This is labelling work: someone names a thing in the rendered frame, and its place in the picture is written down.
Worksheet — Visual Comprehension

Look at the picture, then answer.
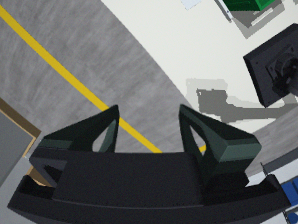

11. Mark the green plastic crate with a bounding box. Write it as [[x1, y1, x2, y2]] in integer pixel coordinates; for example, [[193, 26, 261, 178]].
[[223, 0, 275, 11]]

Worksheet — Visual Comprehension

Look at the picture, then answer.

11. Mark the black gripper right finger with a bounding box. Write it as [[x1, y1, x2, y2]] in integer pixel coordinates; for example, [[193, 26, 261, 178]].
[[179, 104, 262, 186]]

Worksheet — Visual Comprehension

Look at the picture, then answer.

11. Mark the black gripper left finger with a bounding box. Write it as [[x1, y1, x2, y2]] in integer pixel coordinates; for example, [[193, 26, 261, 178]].
[[37, 105, 120, 152]]

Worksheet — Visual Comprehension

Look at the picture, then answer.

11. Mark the white paper strip with colored squares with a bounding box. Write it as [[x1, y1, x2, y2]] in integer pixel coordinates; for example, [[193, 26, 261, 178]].
[[181, 0, 201, 10]]

